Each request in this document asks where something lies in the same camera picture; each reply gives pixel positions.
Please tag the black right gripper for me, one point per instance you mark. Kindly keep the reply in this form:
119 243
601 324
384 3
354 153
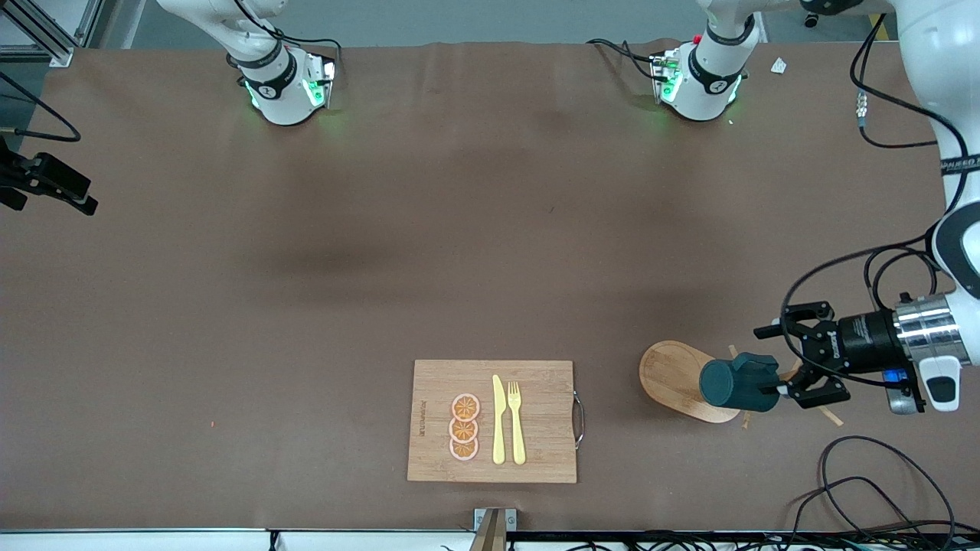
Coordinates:
47 177

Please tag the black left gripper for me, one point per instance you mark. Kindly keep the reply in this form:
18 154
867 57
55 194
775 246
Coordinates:
864 340

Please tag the dark green cup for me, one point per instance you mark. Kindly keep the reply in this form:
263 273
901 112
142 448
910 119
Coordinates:
727 383

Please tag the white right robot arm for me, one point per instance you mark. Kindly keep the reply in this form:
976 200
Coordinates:
283 99

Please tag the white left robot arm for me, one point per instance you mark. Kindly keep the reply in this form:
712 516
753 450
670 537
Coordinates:
938 69

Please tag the wooden cup rack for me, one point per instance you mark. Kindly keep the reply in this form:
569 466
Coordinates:
674 379

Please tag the wooden cutting board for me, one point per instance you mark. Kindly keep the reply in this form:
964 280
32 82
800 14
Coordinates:
543 405

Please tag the white paper scrap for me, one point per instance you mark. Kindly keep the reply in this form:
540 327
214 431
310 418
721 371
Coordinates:
779 66

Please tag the yellow plastic fork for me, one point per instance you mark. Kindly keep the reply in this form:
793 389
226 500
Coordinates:
518 438

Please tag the yellow plastic knife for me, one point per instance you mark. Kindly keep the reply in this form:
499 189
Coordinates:
498 428

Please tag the black caster wheel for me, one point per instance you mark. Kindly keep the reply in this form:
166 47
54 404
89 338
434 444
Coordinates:
811 21

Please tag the orange slice toy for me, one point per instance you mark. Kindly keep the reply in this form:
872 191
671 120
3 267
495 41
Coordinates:
463 431
465 406
463 450

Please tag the aluminium frame profile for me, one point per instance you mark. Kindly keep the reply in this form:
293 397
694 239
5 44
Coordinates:
46 42

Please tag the metal mount bracket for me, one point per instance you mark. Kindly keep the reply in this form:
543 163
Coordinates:
494 528

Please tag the white table edge rail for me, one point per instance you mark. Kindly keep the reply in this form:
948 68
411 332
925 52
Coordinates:
153 541

